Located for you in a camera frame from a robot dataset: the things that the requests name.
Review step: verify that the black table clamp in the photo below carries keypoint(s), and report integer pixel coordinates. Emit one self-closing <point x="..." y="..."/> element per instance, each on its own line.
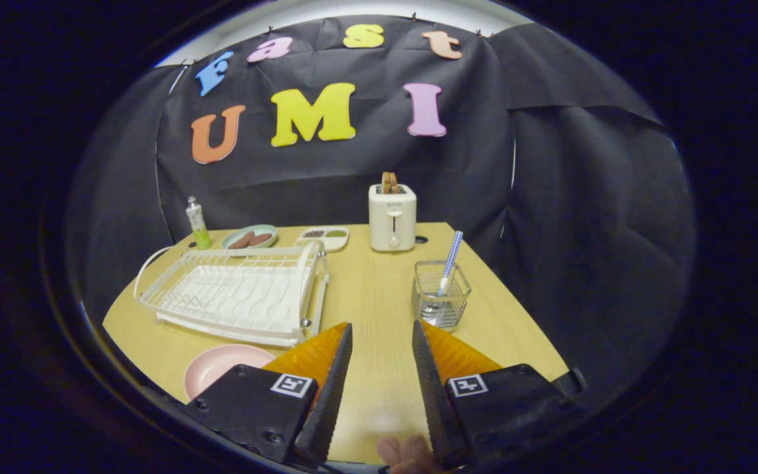
<point x="576" y="380"/>

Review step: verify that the light blue plate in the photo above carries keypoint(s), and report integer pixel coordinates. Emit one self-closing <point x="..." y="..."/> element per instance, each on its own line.
<point x="254" y="229"/>

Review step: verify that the black backdrop cloth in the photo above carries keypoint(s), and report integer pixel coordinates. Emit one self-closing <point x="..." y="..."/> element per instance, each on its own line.
<point x="320" y="178"/>

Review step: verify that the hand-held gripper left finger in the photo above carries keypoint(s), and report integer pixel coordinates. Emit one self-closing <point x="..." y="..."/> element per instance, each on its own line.
<point x="333" y="408"/>

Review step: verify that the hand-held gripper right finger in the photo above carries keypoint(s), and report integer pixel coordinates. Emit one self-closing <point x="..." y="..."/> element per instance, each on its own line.
<point x="433" y="408"/>

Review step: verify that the white toaster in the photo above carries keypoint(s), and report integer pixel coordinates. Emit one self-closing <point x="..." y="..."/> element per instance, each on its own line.
<point x="392" y="224"/>

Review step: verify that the white dish rack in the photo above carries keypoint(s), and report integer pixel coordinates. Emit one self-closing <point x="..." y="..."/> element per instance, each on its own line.
<point x="234" y="296"/>

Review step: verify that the green and white bottle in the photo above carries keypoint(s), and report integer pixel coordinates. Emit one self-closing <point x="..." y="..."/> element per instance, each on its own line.
<point x="198" y="227"/>

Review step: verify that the white divided tray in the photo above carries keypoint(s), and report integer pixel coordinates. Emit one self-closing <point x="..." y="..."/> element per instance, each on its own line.
<point x="336" y="244"/>

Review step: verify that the pink plate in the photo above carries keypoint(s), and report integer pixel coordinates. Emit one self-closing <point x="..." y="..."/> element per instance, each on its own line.
<point x="214" y="368"/>

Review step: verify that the brown meat patty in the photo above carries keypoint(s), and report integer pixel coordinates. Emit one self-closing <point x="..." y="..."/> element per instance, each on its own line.
<point x="260" y="239"/>
<point x="241" y="241"/>

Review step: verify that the bread slice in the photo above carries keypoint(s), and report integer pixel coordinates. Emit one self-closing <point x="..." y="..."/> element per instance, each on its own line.
<point x="389" y="182"/>

